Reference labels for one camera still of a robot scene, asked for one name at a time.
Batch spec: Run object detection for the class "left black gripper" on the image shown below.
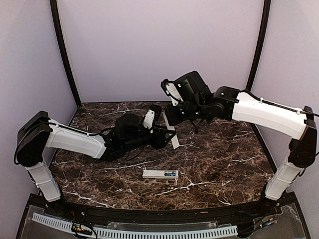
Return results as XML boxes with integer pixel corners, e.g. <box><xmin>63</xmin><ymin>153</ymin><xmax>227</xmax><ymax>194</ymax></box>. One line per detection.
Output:
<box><xmin>123</xmin><ymin>124</ymin><xmax>176</xmax><ymax>152</ymax></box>

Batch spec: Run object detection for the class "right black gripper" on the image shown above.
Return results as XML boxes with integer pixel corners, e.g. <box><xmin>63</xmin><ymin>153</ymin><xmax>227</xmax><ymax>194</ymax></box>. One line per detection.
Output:
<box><xmin>164</xmin><ymin>100</ymin><xmax>206</xmax><ymax>125</ymax></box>

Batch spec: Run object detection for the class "white battery cover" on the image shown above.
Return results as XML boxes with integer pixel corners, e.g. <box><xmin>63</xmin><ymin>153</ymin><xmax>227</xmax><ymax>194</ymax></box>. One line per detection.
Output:
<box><xmin>162</xmin><ymin>112</ymin><xmax>180</xmax><ymax>150</ymax></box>

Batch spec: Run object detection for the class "white remote control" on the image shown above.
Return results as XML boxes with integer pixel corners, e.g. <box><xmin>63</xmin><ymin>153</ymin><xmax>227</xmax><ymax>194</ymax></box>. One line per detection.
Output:
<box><xmin>142</xmin><ymin>170</ymin><xmax>179</xmax><ymax>179</ymax></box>

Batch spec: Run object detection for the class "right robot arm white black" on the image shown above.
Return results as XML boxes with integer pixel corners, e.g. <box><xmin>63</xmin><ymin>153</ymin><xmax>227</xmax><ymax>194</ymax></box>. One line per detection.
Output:
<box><xmin>161</xmin><ymin>71</ymin><xmax>318</xmax><ymax>216</ymax></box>

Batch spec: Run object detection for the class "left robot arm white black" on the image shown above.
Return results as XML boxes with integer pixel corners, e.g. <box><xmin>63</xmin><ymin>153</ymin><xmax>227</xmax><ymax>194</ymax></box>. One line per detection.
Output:
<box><xmin>14</xmin><ymin>110</ymin><xmax>179</xmax><ymax>217</ymax></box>

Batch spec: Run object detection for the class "black front rail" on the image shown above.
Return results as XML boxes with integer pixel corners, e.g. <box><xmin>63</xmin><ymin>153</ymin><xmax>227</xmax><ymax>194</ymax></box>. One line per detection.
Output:
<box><xmin>56</xmin><ymin>202</ymin><xmax>260</xmax><ymax>224</ymax></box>

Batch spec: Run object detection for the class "white slotted cable duct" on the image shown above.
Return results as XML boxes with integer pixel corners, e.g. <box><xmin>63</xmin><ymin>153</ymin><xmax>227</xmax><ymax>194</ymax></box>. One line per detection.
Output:
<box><xmin>31</xmin><ymin>213</ymin><xmax>238</xmax><ymax>239</ymax></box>

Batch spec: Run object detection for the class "right black frame post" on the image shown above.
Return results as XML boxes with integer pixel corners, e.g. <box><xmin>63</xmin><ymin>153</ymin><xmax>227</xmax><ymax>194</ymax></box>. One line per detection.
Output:
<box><xmin>245</xmin><ymin>0</ymin><xmax>271</xmax><ymax>91</ymax></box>

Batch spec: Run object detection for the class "black frame post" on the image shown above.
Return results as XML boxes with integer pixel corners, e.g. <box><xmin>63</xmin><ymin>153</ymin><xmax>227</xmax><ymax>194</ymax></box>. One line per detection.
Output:
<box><xmin>245</xmin><ymin>0</ymin><xmax>271</xmax><ymax>91</ymax></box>
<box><xmin>49</xmin><ymin>0</ymin><xmax>82</xmax><ymax>107</ymax></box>

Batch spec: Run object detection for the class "left black frame post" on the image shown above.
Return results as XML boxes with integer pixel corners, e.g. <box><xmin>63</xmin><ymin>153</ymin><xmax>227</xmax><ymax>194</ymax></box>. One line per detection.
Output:
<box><xmin>49</xmin><ymin>0</ymin><xmax>82</xmax><ymax>107</ymax></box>

